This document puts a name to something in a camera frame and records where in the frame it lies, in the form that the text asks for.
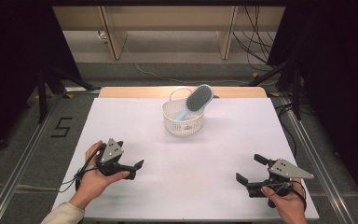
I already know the light blue hairbrush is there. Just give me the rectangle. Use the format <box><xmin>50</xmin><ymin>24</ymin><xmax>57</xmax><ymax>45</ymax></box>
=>
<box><xmin>174</xmin><ymin>83</ymin><xmax>214</xmax><ymax>122</ymax></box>

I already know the black cable beside table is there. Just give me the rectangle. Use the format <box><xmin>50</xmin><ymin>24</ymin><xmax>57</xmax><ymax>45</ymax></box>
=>
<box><xmin>274</xmin><ymin>104</ymin><xmax>297</xmax><ymax>157</ymax></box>

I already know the person's right hand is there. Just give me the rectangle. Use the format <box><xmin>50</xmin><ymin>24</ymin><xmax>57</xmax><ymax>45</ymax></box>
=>
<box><xmin>259</xmin><ymin>178</ymin><xmax>309</xmax><ymax>224</ymax></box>

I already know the metal floor rail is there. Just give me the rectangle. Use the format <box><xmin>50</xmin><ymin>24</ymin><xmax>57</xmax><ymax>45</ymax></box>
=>
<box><xmin>0</xmin><ymin>94</ymin><xmax>63</xmax><ymax>224</ymax></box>
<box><xmin>279</xmin><ymin>96</ymin><xmax>355</xmax><ymax>224</ymax></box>

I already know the white table mat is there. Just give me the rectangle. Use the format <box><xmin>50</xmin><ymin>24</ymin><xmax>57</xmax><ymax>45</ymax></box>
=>
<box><xmin>48</xmin><ymin>97</ymin><xmax>321</xmax><ymax>220</ymax></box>

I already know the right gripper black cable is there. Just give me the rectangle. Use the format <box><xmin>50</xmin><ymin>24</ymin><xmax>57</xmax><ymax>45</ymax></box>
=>
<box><xmin>292</xmin><ymin>179</ymin><xmax>308</xmax><ymax>212</ymax></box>

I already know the left gripper thick black cable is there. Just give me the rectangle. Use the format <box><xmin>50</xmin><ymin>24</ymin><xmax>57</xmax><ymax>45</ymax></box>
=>
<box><xmin>74</xmin><ymin>144</ymin><xmax>107</xmax><ymax>191</ymax></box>

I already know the bundle of black cables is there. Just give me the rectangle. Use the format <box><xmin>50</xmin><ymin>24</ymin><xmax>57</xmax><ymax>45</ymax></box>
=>
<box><xmin>232</xmin><ymin>6</ymin><xmax>281</xmax><ymax>73</ymax></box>

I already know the white plastic basket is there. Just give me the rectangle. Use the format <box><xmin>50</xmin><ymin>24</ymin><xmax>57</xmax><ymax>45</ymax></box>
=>
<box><xmin>161</xmin><ymin>87</ymin><xmax>205</xmax><ymax>136</ymax></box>

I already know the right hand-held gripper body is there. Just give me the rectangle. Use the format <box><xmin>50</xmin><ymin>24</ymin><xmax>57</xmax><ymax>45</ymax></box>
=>
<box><xmin>247</xmin><ymin>158</ymin><xmax>315</xmax><ymax>209</ymax></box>

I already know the person's left hand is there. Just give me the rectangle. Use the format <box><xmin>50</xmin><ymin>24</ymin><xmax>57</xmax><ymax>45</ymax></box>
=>
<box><xmin>69</xmin><ymin>140</ymin><xmax>131</xmax><ymax>210</ymax></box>

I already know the black curtain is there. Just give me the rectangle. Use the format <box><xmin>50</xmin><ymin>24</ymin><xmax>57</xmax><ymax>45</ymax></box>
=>
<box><xmin>0</xmin><ymin>0</ymin><xmax>83</xmax><ymax>162</ymax></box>
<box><xmin>267</xmin><ymin>0</ymin><xmax>358</xmax><ymax>203</ymax></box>

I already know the thin black cord loop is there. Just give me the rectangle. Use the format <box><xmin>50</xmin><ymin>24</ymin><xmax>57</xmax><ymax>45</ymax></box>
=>
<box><xmin>57</xmin><ymin>175</ymin><xmax>83</xmax><ymax>194</ymax></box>

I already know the black tripod stand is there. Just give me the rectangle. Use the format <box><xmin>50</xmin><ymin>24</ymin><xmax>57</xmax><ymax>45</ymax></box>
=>
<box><xmin>247</xmin><ymin>60</ymin><xmax>302</xmax><ymax>120</ymax></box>
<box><xmin>36</xmin><ymin>64</ymin><xmax>102</xmax><ymax>124</ymax></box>

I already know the beige wooden desk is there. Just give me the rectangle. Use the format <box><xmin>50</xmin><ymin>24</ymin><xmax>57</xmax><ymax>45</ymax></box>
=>
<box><xmin>51</xmin><ymin>5</ymin><xmax>286</xmax><ymax>61</ymax></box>

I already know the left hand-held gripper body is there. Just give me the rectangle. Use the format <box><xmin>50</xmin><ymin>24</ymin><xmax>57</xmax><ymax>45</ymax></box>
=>
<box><xmin>95</xmin><ymin>137</ymin><xmax>137</xmax><ymax>181</ymax></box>

